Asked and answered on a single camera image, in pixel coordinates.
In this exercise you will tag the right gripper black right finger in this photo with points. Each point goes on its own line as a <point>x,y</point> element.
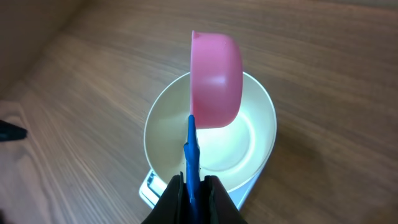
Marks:
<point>216,205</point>

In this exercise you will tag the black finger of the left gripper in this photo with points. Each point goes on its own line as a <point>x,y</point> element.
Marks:
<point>11,132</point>

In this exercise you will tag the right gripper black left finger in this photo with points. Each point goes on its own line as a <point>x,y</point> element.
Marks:
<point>170,209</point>

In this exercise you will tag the pink scoop with blue handle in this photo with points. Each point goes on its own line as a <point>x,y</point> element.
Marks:
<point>216,85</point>

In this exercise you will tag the white digital kitchen scale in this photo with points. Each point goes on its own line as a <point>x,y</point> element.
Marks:
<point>153,187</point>

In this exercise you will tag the white round bowl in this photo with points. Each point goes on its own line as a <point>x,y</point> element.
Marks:
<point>234,153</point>

